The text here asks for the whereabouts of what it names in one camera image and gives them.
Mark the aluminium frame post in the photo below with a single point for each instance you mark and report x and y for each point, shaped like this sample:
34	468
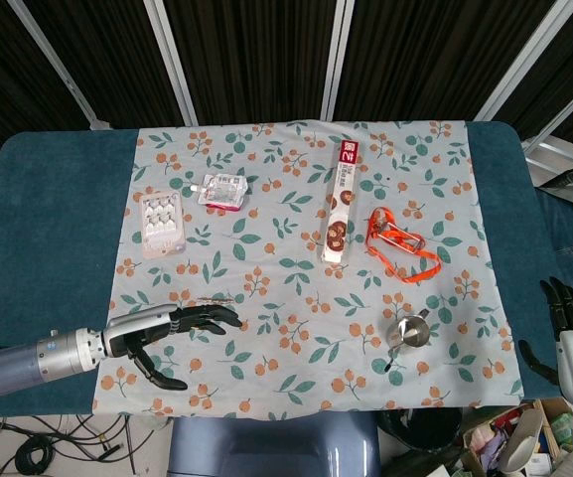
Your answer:
524	59
172	59
338	54
564	111
57	64

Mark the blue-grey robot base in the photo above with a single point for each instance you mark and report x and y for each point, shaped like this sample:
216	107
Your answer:
271	447

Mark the white and pink spout pouch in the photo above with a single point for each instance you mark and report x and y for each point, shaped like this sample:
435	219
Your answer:
224	191

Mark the floral printed tablecloth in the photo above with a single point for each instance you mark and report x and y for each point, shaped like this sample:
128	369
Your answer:
306	308

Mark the silver pill blister pack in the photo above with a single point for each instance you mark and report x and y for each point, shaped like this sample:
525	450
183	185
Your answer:
162	223

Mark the stainless steel cup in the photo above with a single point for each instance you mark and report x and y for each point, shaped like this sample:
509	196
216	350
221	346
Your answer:
407	332

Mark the silver beaded bracelet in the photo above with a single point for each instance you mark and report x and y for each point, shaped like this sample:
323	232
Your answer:
215	299

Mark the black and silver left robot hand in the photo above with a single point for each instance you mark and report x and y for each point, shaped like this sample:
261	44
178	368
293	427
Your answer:
132	330

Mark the blue denim fabric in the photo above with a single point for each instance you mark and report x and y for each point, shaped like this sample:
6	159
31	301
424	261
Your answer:
571	228

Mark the white shoe insole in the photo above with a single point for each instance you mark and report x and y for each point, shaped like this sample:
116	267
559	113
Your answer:
522	439

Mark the cardboard box of clutter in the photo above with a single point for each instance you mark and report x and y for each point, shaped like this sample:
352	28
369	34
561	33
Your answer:
484	442

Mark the long white cookie box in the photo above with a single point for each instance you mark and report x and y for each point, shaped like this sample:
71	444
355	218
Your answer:
341	199

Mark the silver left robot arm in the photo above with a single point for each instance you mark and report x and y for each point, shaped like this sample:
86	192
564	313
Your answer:
42	355

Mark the teal table cover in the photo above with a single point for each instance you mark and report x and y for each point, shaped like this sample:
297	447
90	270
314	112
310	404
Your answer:
52	223

